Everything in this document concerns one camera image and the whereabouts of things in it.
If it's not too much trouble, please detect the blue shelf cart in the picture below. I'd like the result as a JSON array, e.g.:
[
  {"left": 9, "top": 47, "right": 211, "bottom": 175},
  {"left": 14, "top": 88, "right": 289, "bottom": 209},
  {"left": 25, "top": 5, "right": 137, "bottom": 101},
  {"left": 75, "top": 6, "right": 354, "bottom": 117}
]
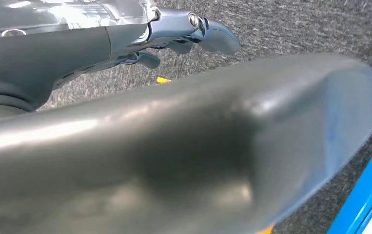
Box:
[{"left": 327, "top": 18, "right": 372, "bottom": 234}]

